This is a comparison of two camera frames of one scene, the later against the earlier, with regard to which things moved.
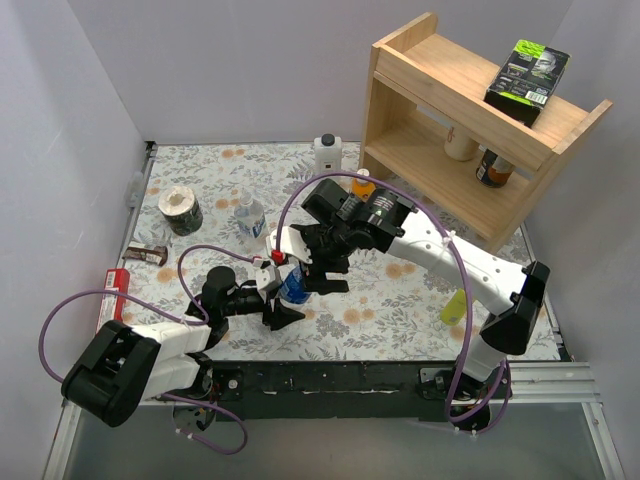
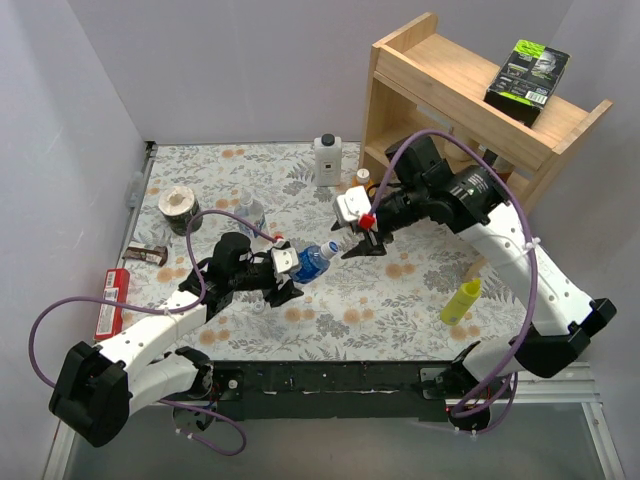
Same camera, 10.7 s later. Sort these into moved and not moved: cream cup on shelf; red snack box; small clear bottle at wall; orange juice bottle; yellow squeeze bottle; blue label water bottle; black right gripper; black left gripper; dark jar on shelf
Moved: black left gripper; black right gripper; blue label water bottle
Not moved: cream cup on shelf; yellow squeeze bottle; red snack box; small clear bottle at wall; orange juice bottle; dark jar on shelf
